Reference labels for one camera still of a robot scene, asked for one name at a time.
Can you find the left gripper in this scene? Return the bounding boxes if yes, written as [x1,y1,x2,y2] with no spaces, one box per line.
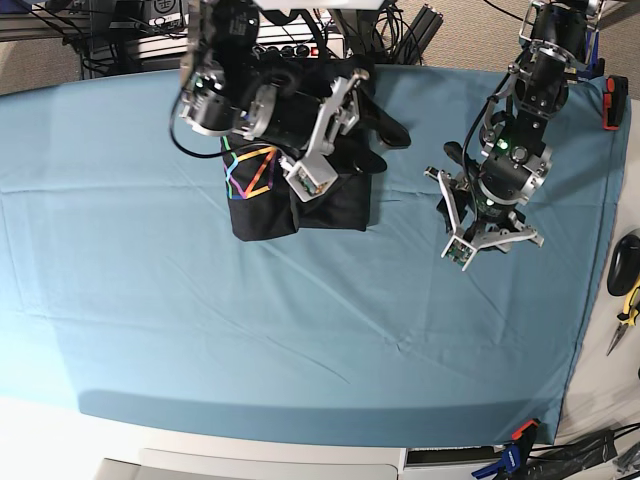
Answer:
[436,141,528,240]

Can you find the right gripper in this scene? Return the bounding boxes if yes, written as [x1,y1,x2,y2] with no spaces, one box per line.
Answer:
[239,84,411,174]

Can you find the black T-shirt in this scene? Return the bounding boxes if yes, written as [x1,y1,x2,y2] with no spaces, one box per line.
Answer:
[219,54,414,243]

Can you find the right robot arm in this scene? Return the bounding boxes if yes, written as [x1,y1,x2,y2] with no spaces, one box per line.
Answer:
[171,1,411,186]

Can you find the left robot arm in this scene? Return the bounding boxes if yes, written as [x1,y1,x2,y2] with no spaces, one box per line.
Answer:
[441,1,603,243]

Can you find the white power strip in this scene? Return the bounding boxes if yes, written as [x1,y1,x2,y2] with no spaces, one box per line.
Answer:
[253,34,348,59]

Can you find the orange black clamp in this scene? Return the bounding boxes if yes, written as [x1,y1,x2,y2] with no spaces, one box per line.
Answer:
[602,75,628,131]

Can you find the blue clamp top right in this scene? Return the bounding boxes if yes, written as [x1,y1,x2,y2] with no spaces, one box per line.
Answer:
[565,29,605,83]

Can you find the black computer mouse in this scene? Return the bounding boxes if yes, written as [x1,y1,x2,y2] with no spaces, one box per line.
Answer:
[607,233,639,297]

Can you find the blue orange clamp bottom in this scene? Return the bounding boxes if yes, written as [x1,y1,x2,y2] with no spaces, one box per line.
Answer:
[471,418,540,480]

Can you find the teal table cloth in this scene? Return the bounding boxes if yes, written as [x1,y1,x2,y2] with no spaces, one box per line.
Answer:
[1,67,629,447]

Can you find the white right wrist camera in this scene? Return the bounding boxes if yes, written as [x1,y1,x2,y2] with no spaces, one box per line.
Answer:
[279,68,370,203]

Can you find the yellow handled pliers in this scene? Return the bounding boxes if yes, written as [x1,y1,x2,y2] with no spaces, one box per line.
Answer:
[606,284,639,356]

